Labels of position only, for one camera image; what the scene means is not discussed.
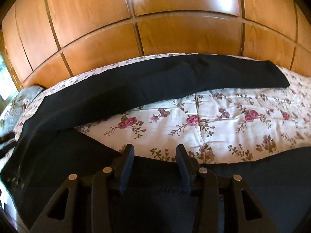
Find light blue floral pillow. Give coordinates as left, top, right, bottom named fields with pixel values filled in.
left=1, top=86, right=44, bottom=137

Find black pants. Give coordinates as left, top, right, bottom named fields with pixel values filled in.
left=1, top=54, right=310, bottom=232

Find window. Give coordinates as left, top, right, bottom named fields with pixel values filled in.
left=0, top=56, right=17, bottom=111

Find wooden panelled wardrobe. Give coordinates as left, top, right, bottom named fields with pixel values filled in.
left=1, top=0, right=310, bottom=89

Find floral white bedspread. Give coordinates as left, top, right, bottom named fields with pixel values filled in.
left=0, top=53, right=311, bottom=190

